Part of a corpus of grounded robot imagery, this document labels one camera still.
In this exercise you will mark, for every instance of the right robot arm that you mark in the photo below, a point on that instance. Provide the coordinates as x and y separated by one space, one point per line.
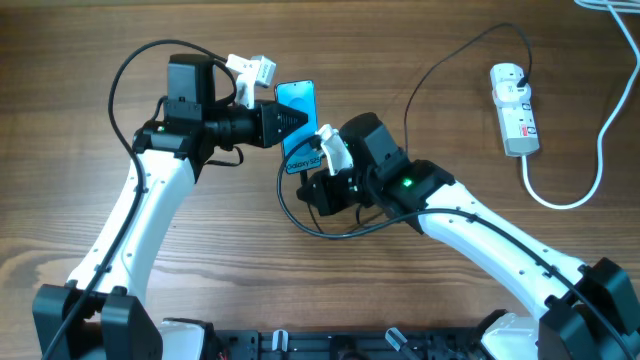
574 311

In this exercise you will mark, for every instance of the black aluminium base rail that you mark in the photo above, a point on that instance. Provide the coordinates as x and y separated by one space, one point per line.
447 343

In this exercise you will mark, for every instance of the smartphone with teal screen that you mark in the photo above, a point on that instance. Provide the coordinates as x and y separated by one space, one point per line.
300 95

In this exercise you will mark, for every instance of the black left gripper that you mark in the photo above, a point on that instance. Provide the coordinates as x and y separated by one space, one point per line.
267 114

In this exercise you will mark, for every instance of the white USB charger plug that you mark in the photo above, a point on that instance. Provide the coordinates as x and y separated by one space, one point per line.
508 94

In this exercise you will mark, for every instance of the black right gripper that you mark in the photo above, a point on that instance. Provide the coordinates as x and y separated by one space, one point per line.
320 189

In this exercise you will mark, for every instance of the white power strip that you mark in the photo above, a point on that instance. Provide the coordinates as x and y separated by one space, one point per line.
517 126

